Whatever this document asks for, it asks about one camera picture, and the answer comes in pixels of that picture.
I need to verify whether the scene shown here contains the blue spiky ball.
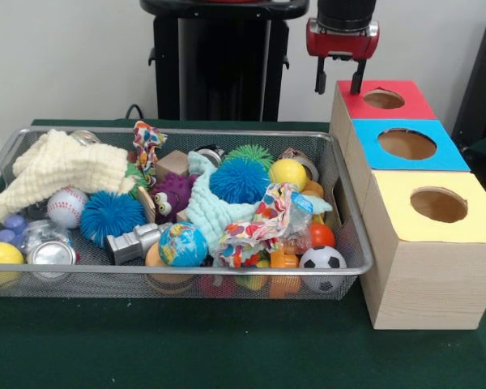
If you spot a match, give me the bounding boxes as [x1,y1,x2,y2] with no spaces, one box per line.
[79,190,147,246]

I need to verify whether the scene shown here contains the black looped cable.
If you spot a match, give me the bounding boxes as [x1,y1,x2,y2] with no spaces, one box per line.
[124,104,147,121]

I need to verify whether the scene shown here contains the red soda can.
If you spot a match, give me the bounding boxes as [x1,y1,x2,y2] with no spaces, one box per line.
[27,241,78,267]

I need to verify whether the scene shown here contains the dark green table cloth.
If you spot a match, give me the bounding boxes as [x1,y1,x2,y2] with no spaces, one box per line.
[0,118,486,389]

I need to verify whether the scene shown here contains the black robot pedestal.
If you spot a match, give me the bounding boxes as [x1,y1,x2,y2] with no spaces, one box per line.
[139,0,319,122]

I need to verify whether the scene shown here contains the globe print ball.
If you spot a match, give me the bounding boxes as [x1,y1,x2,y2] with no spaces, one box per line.
[158,221,209,267]

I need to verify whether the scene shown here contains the smooth yellow ball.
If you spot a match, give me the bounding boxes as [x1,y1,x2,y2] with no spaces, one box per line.
[268,157,310,191]

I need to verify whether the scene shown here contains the mint green waffle cloth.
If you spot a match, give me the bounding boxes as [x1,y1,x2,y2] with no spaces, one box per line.
[185,152,333,267]

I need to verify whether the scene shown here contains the wooden box with three holes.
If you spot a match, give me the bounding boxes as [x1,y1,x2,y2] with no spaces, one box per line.
[330,79,486,330]

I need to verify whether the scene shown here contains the blue spiky toy with eyes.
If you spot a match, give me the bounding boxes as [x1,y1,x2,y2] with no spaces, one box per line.
[209,157,271,203]

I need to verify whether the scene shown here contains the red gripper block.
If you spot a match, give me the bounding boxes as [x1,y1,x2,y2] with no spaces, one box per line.
[305,18,381,96]

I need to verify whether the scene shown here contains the small knotted multicoloured cloth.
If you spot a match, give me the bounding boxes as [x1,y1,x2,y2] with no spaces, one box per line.
[132,120,169,187]

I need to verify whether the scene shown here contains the cream waffle cloth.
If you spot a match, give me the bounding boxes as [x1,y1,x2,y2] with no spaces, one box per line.
[0,128,138,222]

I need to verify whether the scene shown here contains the large multicoloured patterned cloth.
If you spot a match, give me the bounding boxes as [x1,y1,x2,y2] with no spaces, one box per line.
[217,182,305,267]

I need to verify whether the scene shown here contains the white baseball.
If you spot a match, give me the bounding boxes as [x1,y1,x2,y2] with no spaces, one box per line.
[47,186,89,229]

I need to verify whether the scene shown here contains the shallow wire mesh bin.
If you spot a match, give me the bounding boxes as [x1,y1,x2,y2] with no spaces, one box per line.
[0,126,376,301]

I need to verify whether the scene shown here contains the black and white soccer ball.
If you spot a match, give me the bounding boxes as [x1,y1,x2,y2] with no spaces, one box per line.
[299,245,348,293]

